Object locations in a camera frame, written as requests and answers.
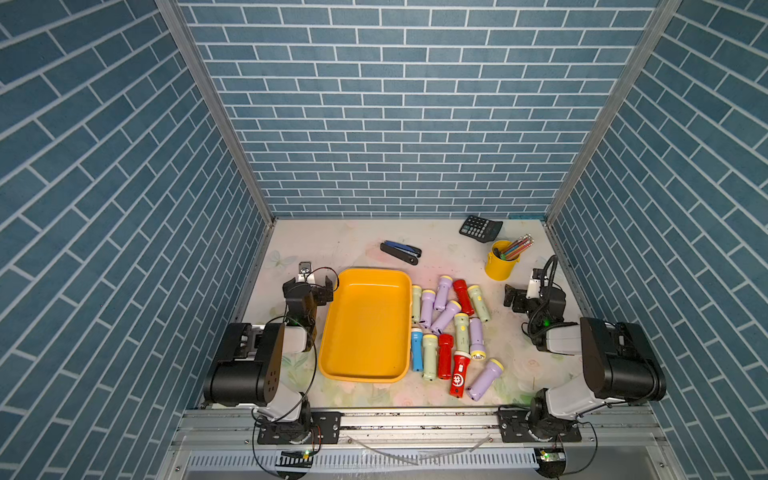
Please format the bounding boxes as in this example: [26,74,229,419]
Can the green flashlight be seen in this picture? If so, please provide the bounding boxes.
[454,313,470,353]
[468,285,491,323]
[422,334,438,381]
[411,284,423,324]

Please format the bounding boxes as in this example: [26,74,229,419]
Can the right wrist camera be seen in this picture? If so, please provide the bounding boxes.
[526,268,546,299]

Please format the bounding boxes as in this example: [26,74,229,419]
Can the black and blue stapler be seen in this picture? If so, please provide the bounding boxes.
[379,240,422,266]

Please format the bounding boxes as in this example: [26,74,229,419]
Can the yellow pen cup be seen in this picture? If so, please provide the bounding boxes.
[484,240,519,282]

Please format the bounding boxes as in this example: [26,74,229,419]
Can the coloured pens bundle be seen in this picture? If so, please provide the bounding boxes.
[495,234,534,261]

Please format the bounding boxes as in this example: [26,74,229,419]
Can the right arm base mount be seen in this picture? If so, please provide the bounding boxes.
[496,406,582,443]

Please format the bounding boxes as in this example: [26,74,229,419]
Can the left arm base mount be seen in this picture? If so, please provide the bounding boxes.
[255,410,343,445]

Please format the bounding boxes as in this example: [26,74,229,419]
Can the dark red flashlight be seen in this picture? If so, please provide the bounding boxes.
[453,279,475,316]

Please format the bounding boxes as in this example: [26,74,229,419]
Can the black desk calculator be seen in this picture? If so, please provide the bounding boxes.
[459,215,503,244]

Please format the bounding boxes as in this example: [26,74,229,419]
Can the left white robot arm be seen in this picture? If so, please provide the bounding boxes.
[203,273,338,431]

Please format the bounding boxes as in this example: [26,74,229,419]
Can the red flashlight lower plain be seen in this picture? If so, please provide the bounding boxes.
[437,333,454,380]

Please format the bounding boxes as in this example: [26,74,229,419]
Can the red flashlight white logo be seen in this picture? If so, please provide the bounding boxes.
[449,350,472,398]

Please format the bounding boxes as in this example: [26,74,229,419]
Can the green flashlight beside tray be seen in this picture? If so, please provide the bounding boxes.
[411,284,423,324]

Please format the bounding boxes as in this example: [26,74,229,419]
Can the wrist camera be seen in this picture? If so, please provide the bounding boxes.
[526,268,546,299]
[296,261,315,284]

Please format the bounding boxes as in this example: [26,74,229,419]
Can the blue flashlight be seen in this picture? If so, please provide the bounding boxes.
[411,327,424,372]

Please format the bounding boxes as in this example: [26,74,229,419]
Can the yellow plastic storage tray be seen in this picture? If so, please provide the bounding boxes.
[319,268,412,383]

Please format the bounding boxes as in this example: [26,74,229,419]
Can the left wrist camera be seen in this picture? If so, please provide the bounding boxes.
[296,261,315,284]

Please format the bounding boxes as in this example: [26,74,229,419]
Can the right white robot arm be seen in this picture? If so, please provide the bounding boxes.
[503,285,667,441]

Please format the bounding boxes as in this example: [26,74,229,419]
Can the purple flashlight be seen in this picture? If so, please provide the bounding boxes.
[433,275,453,312]
[430,300,462,336]
[419,289,436,329]
[468,358,504,401]
[469,317,487,361]

